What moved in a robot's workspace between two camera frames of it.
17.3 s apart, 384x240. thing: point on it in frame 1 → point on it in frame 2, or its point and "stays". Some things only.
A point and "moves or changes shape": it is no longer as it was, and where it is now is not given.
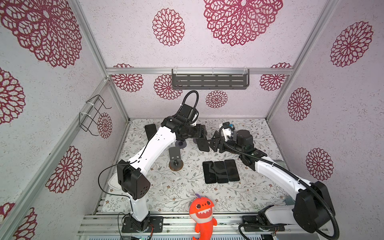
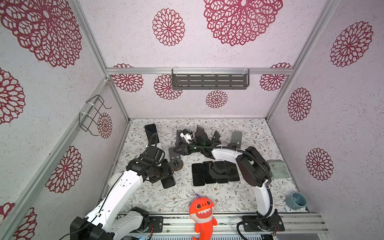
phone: (221, 172) stays
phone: (203, 144) moves or changes shape
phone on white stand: (150, 130) stays
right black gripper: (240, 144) → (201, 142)
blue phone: (232, 171) stays
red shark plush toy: (200, 210) stays
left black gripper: (200, 132) → (167, 171)
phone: (209, 173) stays
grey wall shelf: (210, 78) stays
